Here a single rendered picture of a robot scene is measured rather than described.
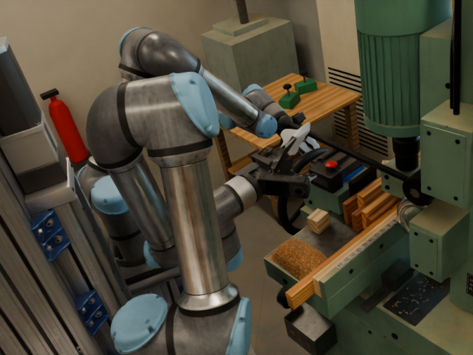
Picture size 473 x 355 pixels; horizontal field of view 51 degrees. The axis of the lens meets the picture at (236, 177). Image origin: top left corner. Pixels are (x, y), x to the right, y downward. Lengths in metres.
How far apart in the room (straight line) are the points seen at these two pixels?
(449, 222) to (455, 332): 0.28
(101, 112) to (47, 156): 0.19
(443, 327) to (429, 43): 0.59
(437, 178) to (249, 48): 2.56
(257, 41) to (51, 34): 1.44
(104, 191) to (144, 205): 0.38
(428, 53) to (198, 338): 0.65
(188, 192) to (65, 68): 3.08
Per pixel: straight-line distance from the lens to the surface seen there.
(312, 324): 1.43
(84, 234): 1.09
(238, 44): 3.30
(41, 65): 3.84
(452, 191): 0.90
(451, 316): 1.21
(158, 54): 1.35
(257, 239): 2.67
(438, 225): 0.99
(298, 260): 1.15
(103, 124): 0.87
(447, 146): 0.86
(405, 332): 1.20
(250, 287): 2.43
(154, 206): 1.03
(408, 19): 0.98
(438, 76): 0.97
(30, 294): 1.10
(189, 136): 0.83
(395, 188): 1.23
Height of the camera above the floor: 1.72
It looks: 33 degrees down
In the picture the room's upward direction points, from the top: 14 degrees counter-clockwise
